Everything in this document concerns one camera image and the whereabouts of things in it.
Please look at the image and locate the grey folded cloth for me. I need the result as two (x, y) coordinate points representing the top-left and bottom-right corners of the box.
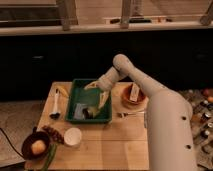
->
(144, 110), (147, 129)

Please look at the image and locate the dark metal cup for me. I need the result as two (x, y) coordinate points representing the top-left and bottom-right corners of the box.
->
(83, 106), (100, 119)

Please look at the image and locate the dark brown bowl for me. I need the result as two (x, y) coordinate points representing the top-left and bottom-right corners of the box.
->
(21, 131), (50, 160)

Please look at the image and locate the grey sponge in tray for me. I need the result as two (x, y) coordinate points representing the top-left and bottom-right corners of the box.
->
(73, 103), (87, 120)

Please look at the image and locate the yellow potato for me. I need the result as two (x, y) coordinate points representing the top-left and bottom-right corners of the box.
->
(31, 140), (46, 155)

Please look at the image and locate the orange bowl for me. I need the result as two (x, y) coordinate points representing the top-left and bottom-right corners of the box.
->
(121, 83), (146, 105)

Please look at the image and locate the yellow banana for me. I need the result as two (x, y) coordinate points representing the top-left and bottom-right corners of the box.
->
(56, 86), (69, 98)

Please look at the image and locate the white box in bowl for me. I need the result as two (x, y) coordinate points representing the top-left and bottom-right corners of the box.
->
(130, 83), (140, 102)

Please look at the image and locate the black cable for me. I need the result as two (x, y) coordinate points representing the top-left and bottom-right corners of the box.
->
(0, 128), (26, 162)

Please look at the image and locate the metal fork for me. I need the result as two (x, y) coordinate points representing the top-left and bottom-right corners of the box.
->
(117, 112), (145, 118)

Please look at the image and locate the green onion stalk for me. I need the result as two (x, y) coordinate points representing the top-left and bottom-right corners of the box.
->
(41, 144), (57, 171)

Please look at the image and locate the white cup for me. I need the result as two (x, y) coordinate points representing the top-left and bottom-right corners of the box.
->
(64, 128), (82, 147)

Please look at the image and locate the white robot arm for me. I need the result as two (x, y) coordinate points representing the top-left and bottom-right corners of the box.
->
(85, 54), (198, 171)

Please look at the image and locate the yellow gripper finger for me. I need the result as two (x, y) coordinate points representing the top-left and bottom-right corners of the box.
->
(84, 81), (98, 90)
(98, 91), (109, 109)

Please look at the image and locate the green plastic tray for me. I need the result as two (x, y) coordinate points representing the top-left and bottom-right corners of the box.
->
(66, 79), (112, 124)

